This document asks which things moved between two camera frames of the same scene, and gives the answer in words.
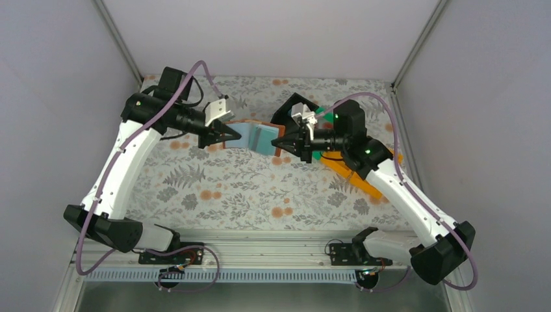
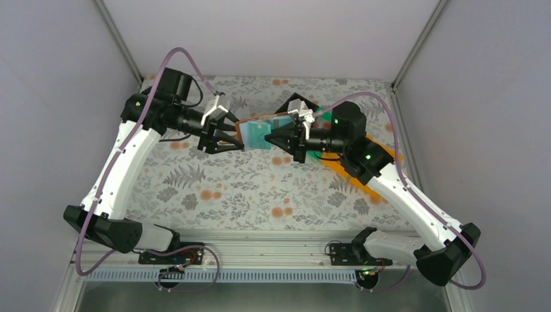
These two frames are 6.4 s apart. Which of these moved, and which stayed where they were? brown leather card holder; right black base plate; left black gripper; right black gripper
Moved: brown leather card holder
Stayed: right black base plate; right black gripper; left black gripper
